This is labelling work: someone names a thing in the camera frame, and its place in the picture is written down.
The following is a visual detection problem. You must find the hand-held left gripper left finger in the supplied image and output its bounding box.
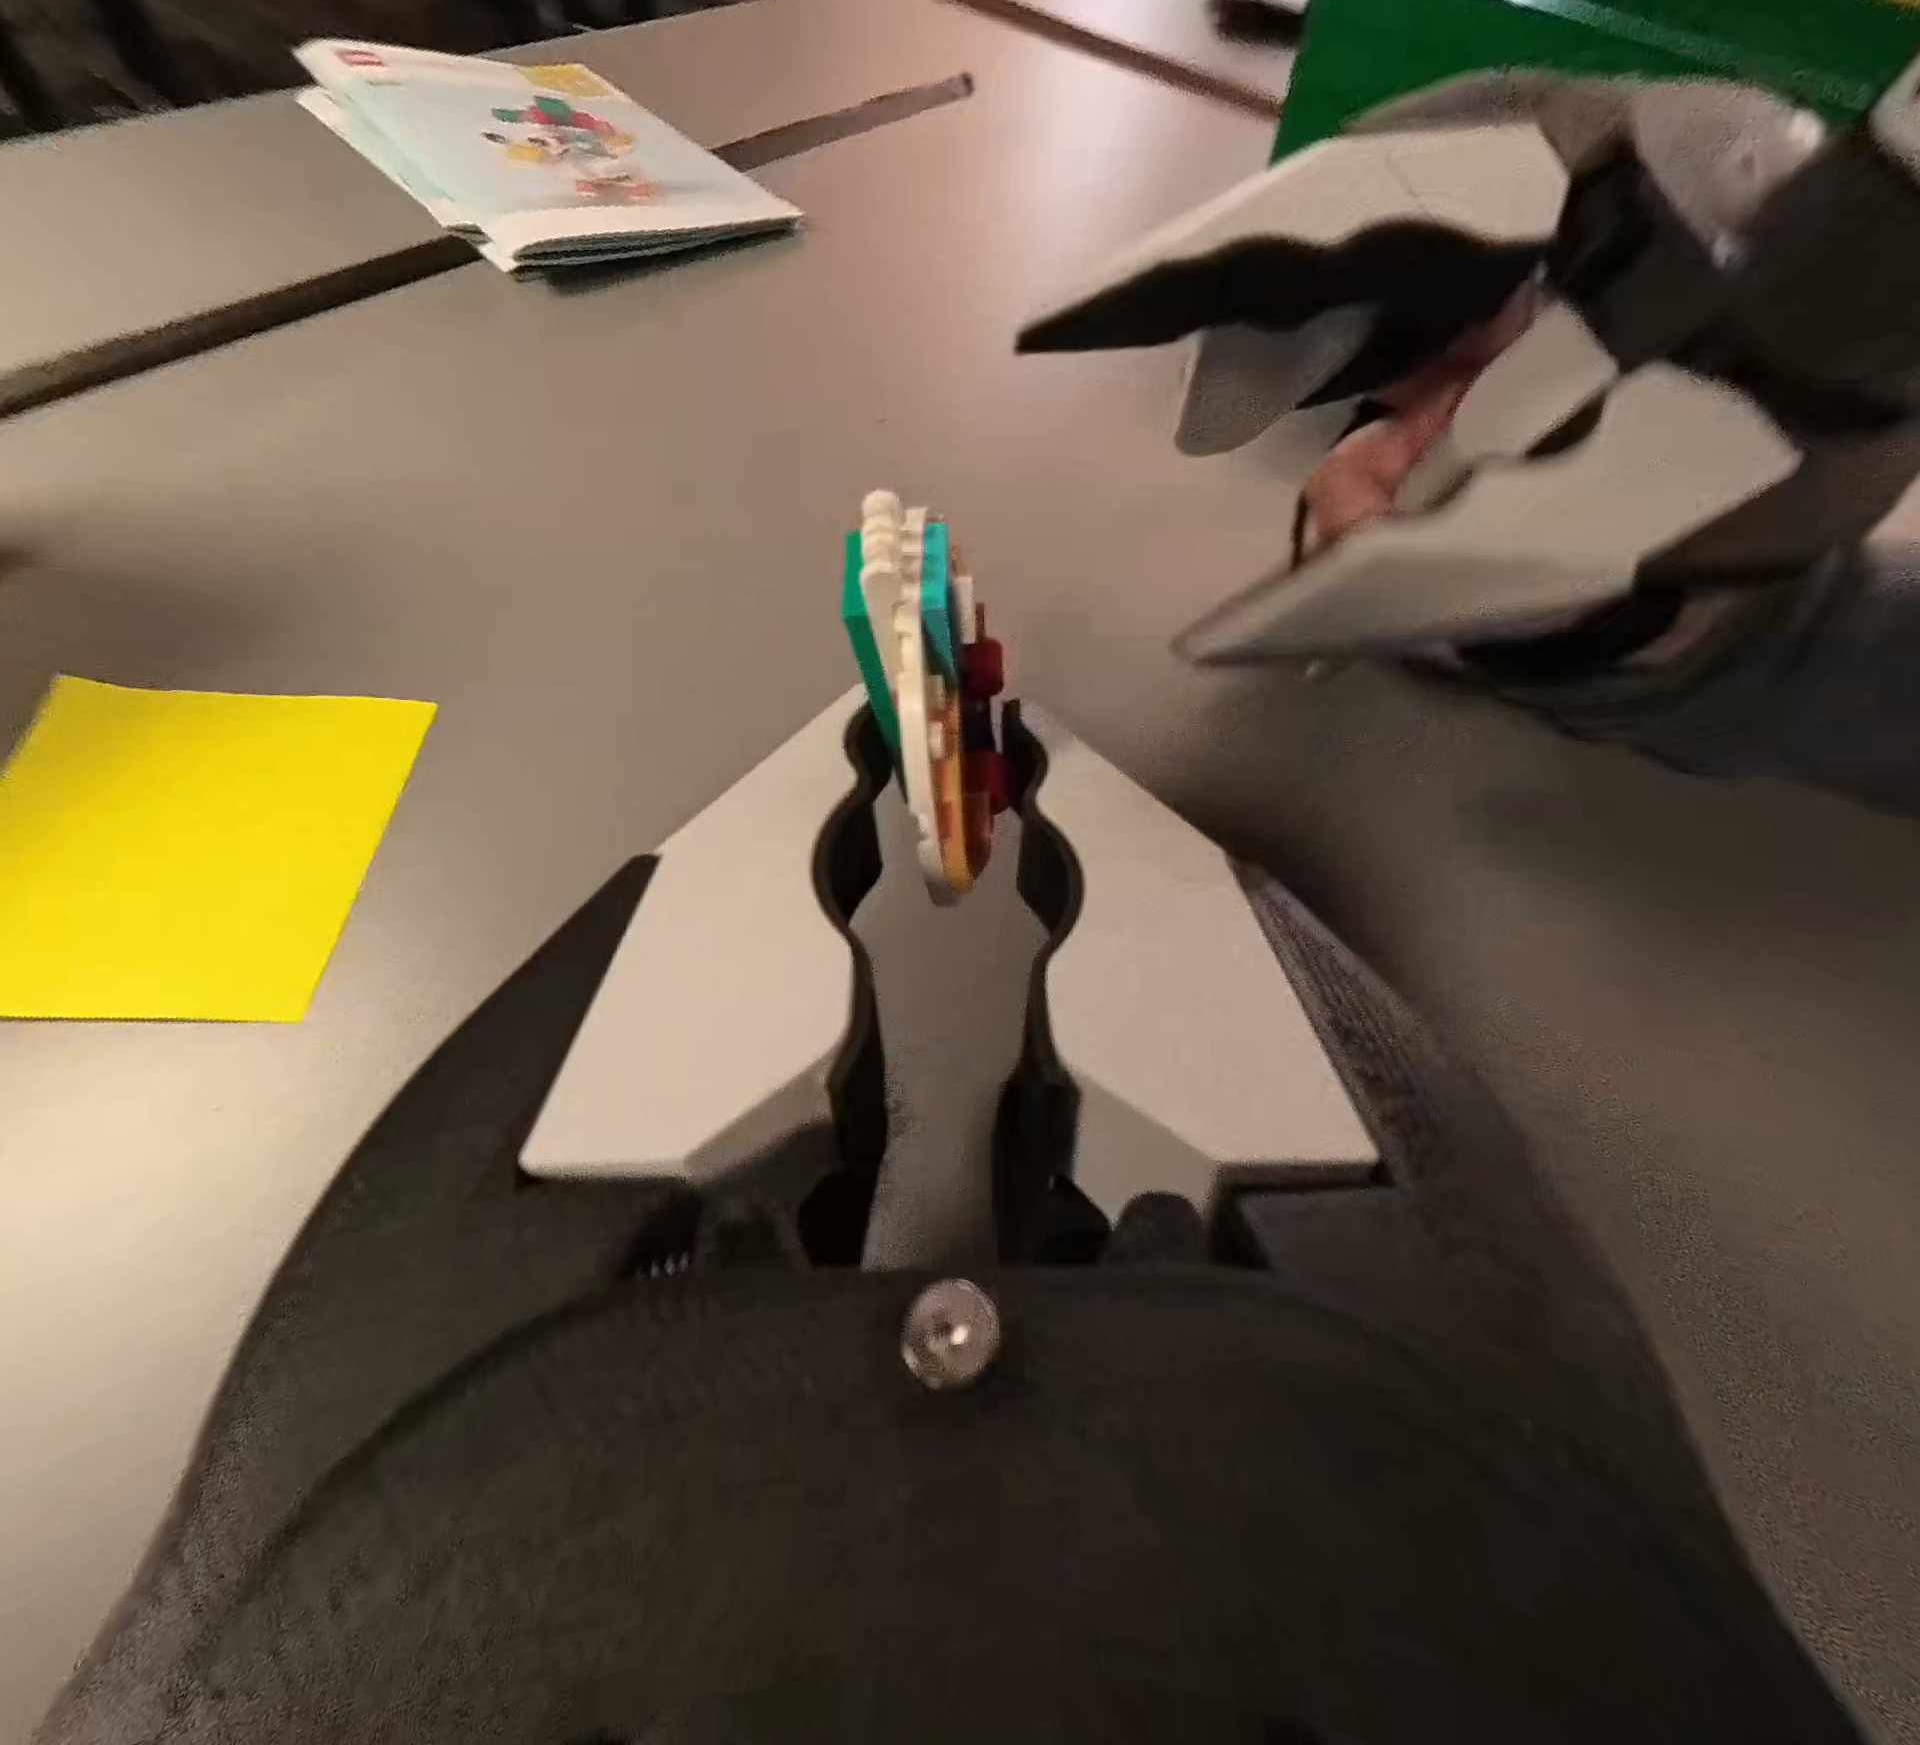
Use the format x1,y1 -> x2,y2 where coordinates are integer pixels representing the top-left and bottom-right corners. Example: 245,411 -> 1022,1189
514,691 -> 903,1266

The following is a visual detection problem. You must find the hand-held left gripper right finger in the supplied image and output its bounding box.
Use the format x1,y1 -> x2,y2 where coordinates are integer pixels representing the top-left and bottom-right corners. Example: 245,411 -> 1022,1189
989,700 -> 1385,1265

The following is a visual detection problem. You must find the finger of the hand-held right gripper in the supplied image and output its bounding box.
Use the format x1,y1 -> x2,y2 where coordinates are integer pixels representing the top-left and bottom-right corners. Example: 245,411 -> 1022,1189
1170,369 -> 1805,670
1013,115 -> 1580,358

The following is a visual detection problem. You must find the round rainbow brick plate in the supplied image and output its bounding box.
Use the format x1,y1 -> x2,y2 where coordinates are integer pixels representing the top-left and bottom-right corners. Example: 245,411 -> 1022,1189
841,489 -> 1009,906

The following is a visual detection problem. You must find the person's right forearm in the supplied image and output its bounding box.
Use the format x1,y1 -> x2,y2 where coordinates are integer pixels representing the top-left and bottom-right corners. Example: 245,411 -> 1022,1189
1439,531 -> 1920,821

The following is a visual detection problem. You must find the person's right hand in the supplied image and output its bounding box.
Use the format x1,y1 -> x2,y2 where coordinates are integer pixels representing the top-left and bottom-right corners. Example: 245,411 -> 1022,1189
1291,287 -> 1546,565

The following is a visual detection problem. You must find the green divided plastic bin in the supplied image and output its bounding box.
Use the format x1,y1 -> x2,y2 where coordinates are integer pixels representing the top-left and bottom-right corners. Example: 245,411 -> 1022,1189
1272,0 -> 1920,165

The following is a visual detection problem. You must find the yellow sticky note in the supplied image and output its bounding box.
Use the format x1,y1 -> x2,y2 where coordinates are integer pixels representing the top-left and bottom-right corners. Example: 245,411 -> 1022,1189
0,676 -> 441,1023

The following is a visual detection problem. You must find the instruction booklet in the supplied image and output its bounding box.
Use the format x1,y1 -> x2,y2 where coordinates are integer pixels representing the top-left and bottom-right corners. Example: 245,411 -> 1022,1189
291,39 -> 804,277

